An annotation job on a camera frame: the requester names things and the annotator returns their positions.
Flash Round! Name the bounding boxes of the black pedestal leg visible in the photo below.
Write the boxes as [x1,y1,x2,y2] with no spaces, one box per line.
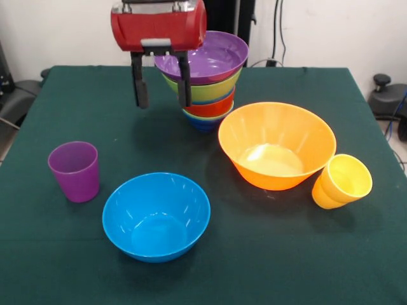
[0,68,51,128]
[368,73,407,142]

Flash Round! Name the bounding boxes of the dark green tablecloth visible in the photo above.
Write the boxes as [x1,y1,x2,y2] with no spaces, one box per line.
[0,65,407,305]

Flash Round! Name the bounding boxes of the large purple bowl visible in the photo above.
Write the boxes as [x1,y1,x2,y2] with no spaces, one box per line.
[153,30,250,86]

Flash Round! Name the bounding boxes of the large green bowl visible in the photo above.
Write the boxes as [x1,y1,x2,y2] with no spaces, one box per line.
[162,68,245,105]

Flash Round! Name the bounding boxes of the large blue bowl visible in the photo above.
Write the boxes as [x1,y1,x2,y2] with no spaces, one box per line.
[102,172,212,264]

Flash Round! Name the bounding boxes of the large orange bowl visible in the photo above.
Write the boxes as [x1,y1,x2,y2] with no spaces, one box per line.
[217,102,337,191]

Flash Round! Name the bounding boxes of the black wall cable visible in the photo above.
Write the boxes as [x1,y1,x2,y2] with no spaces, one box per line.
[272,0,287,67]

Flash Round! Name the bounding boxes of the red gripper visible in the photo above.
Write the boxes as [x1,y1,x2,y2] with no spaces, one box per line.
[110,0,208,110]

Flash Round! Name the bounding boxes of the purple cup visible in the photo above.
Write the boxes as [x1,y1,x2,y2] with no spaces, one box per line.
[47,140,100,203]

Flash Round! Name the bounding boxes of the red small bowl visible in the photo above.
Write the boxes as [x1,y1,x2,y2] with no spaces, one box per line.
[183,88,237,119]

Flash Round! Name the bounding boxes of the blue floor cable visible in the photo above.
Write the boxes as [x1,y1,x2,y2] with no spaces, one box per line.
[383,90,407,140]

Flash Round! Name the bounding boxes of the dark blue small bowl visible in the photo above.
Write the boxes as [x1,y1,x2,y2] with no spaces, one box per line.
[183,109,233,133]

